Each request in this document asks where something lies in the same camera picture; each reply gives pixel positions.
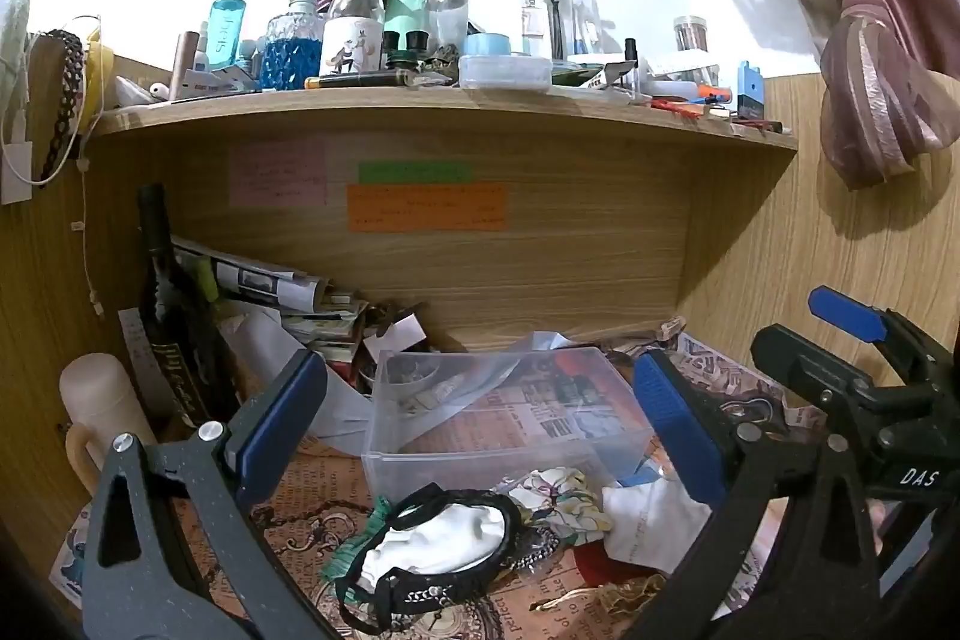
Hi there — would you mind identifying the white cloth with black lace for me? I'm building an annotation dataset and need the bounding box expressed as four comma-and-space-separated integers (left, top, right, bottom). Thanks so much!
334, 482, 526, 633

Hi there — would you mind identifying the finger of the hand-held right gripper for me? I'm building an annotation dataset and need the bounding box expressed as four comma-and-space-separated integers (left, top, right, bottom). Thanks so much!
751, 323, 925, 417
808, 285, 960, 363

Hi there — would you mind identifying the clear bottle with illustrated label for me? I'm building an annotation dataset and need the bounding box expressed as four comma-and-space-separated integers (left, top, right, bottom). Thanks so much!
320, 0, 388, 79

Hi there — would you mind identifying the faceted glass bottle blue liquid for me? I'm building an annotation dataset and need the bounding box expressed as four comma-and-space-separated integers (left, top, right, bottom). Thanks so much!
261, 0, 328, 91

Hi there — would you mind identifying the wooden shelf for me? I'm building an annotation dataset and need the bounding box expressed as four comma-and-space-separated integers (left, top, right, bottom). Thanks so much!
79, 83, 800, 155

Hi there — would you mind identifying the red cloth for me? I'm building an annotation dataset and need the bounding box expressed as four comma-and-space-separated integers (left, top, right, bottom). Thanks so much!
574, 541, 655, 587

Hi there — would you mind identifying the clear glass jar metal cap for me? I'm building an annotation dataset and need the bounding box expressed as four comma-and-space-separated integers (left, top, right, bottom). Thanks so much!
425, 0, 470, 58

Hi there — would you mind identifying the green sticky note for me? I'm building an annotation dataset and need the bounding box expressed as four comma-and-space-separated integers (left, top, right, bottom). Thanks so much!
358, 161, 476, 184

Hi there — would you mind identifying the dark wine bottle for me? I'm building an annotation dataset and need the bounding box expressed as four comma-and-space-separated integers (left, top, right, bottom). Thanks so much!
136, 184, 230, 435

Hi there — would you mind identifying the clear lidded plastic box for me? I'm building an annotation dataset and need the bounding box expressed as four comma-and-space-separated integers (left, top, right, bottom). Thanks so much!
458, 54, 553, 91

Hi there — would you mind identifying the cream thermos mug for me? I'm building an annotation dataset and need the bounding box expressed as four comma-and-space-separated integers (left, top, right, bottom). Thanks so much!
58, 353, 156, 492

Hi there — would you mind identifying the green striped strap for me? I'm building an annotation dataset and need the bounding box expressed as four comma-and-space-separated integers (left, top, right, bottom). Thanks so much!
321, 496, 392, 582

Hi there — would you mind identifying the black and gold pen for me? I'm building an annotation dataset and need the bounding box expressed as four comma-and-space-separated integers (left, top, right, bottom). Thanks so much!
304, 71, 411, 90

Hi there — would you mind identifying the blue rectangular box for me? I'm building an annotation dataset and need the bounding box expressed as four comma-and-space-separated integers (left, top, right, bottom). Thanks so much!
736, 60, 765, 121

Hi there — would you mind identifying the light blue tape roll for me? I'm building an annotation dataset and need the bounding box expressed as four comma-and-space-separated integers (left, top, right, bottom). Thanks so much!
462, 32, 513, 58

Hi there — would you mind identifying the floral patterned cloth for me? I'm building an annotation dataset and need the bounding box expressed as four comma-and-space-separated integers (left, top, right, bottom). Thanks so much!
499, 466, 614, 545

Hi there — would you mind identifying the white paper sheet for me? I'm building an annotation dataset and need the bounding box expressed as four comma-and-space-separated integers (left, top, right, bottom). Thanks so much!
221, 301, 377, 457

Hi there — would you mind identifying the white cable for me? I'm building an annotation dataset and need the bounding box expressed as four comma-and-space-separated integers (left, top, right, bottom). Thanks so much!
2, 14, 106, 315

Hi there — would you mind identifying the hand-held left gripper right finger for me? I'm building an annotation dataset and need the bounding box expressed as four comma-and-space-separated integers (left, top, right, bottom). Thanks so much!
622, 349, 883, 640

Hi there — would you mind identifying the plain white cloth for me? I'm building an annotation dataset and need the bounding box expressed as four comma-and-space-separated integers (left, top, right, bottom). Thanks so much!
600, 479, 713, 573

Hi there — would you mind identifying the small white cardboard box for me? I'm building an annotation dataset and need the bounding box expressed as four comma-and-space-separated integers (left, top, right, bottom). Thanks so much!
362, 308, 430, 372

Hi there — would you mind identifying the white wall adapter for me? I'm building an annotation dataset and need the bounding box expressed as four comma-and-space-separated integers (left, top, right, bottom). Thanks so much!
0, 140, 35, 206

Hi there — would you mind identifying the tall blue liquid bottle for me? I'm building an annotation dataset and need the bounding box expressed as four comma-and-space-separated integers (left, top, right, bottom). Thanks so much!
210, 0, 249, 73

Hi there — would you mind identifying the white model airplane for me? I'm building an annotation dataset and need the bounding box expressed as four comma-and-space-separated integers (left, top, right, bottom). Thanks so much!
171, 66, 261, 103

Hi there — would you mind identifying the clear jar of brown sticks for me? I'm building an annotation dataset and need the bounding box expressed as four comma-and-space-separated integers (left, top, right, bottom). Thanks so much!
672, 14, 711, 58

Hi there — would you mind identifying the pink sticky note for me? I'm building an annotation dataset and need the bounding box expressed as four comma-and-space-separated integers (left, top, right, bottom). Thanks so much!
229, 143, 330, 208

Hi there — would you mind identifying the orange sticky note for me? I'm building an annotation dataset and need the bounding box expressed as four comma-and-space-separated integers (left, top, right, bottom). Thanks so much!
346, 182, 509, 235

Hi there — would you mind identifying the brown tube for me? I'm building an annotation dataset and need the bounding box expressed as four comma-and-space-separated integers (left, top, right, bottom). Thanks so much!
168, 32, 200, 102

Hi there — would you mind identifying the braided brown headband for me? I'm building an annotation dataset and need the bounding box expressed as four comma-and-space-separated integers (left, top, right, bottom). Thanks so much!
39, 29, 86, 181

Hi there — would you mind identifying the clear tool package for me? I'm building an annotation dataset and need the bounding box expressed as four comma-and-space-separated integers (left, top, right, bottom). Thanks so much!
520, 0, 595, 61

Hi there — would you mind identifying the gold lace trim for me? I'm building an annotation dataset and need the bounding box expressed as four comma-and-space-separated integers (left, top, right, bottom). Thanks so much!
534, 572, 670, 617

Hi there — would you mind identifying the clear plastic storage bin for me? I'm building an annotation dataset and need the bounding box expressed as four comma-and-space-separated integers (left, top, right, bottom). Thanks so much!
361, 346, 655, 500

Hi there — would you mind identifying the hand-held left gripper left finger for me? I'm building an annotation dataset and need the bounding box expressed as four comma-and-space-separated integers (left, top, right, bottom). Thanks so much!
81, 349, 338, 640

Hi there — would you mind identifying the stack of newspapers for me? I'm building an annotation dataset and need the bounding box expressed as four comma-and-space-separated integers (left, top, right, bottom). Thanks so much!
171, 233, 370, 360

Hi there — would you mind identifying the mauve striped curtain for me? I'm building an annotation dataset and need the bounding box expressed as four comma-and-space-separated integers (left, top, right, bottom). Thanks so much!
662, 0, 960, 192

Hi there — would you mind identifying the newspaper print table cover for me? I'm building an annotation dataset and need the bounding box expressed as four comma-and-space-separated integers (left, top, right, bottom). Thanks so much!
49, 325, 826, 640

